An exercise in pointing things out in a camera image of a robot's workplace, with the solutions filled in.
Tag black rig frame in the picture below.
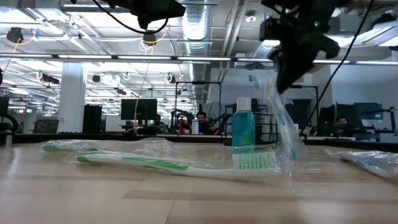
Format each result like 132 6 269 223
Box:
289 84 320 131
174 81 223 138

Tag black office monitor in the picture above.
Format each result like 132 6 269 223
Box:
120 98 159 121

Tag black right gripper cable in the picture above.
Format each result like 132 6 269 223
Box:
306 0 376 131

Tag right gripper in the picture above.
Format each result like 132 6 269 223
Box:
269 9 341 94

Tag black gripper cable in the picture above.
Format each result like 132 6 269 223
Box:
306 0 376 131
91 0 170 35

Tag black aluminium table frame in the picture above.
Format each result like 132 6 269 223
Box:
0 132 398 154

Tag white column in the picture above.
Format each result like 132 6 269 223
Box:
57 62 87 134

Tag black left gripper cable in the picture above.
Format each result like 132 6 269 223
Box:
91 0 170 35

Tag blue white toothbrush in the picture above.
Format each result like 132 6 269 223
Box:
270 86 307 161
325 148 398 179

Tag silver slanted duct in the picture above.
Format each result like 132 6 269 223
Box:
252 39 279 60

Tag silver round duct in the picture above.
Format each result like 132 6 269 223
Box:
177 0 213 105

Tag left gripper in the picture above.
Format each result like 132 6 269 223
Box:
107 0 187 30

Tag dark background monitors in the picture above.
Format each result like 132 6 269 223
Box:
318 102 384 128

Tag black hanging ceiling camera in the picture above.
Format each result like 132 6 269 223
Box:
6 26 39 54
138 29 169 52

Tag black cabinet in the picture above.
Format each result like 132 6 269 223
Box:
82 103 103 134

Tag teal mouthwash bottle white cap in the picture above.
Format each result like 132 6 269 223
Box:
231 97 257 153

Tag long ceiling light strip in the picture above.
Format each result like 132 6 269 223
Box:
0 54 398 65

